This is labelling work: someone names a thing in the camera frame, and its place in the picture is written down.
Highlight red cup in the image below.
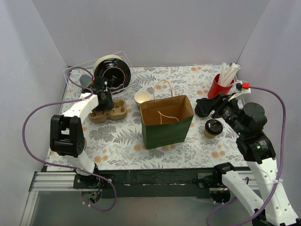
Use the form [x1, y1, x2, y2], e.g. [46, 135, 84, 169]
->
[207, 74, 234, 99]

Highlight grey mug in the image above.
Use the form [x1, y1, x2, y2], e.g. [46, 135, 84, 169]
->
[79, 75, 93, 88]

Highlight cardboard cup carrier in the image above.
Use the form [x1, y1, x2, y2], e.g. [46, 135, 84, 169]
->
[88, 99, 127, 123]

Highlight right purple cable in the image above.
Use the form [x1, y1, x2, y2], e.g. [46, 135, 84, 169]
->
[206, 86, 287, 226]

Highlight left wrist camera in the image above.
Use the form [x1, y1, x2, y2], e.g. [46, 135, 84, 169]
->
[91, 77, 108, 91]

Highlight white wrapped straws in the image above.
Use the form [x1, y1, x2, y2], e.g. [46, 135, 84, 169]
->
[217, 62, 241, 87]

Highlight black plate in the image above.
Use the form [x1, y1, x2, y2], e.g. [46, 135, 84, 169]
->
[93, 55, 131, 91]

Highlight purple cable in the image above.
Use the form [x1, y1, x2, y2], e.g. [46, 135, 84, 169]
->
[206, 86, 287, 226]
[22, 66, 117, 212]

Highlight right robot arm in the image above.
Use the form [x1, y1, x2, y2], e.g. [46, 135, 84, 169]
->
[195, 94, 301, 226]

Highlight stack of black lids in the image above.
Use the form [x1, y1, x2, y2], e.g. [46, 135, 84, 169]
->
[195, 104, 212, 118]

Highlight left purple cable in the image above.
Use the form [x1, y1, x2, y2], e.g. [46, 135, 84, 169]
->
[22, 66, 117, 212]

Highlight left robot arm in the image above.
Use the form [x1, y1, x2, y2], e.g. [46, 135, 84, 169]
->
[50, 77, 113, 188]

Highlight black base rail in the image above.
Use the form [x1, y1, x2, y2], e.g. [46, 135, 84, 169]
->
[73, 168, 226, 198]

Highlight white wire dish rack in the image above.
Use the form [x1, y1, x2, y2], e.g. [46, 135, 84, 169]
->
[63, 51, 140, 100]

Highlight green paper bag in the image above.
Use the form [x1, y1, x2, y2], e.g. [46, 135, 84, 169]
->
[140, 92, 194, 150]

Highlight floral table mat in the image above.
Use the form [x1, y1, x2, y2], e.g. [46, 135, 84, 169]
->
[83, 65, 246, 170]

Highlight single paper cup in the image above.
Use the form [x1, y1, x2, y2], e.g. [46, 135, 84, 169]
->
[204, 119, 223, 139]

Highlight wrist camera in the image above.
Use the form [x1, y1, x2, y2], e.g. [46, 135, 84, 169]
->
[91, 77, 108, 91]
[228, 80, 251, 102]

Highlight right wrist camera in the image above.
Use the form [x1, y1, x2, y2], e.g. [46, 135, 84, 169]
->
[228, 80, 251, 102]

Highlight stack of paper cups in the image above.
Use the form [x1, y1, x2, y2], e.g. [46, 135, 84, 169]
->
[134, 90, 151, 110]

